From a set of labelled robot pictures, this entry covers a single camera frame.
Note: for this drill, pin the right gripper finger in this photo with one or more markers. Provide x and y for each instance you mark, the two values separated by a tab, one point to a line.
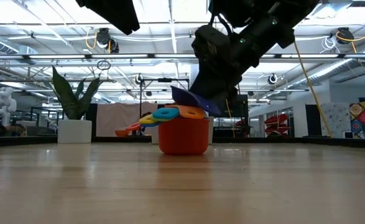
219	88

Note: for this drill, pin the dark indigo measuring cup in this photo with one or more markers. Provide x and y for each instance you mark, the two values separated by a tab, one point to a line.
188	98

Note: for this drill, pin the cyan measuring cup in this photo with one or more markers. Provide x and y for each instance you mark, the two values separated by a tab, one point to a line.
166	114

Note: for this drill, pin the yellow measuring cup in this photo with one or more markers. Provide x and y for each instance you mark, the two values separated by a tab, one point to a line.
148	119

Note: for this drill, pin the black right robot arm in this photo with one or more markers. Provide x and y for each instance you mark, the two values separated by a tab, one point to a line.
263	12

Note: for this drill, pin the red stacked objects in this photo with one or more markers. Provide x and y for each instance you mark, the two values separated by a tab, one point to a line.
277	123

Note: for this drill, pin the beige fabric cover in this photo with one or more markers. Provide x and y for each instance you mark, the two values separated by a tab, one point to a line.
113	118

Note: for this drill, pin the white speckled panel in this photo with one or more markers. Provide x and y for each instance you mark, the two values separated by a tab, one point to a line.
334	118

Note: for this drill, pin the green plant in white pot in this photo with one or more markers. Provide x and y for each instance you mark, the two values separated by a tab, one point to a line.
75	130

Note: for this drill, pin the colourful patterned artwork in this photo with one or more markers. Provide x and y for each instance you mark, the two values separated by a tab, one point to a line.
361	118

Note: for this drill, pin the white humanoid robot figure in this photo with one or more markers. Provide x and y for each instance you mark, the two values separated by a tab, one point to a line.
3	105

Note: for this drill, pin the black wall monitor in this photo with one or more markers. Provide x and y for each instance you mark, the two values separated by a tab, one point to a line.
242	107

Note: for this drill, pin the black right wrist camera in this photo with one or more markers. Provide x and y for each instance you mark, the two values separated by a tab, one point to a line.
211	45

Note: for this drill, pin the black metal stand frame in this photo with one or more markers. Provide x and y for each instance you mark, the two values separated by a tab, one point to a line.
165	80

